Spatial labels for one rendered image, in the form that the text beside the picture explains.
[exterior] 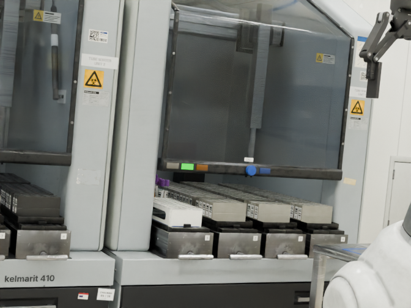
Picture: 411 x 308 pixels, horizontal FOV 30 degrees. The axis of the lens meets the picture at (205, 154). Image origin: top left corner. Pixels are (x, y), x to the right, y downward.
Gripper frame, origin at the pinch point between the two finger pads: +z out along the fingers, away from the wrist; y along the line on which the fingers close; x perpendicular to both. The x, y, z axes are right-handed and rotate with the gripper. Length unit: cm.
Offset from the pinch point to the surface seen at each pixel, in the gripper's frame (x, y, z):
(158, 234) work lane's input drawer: 73, -17, 41
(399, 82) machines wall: 186, 158, -18
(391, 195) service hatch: 186, 161, 40
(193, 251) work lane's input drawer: 66, -9, 45
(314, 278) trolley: 42, 15, 47
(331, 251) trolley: 37, 15, 39
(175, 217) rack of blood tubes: 70, -14, 36
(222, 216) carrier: 73, 3, 36
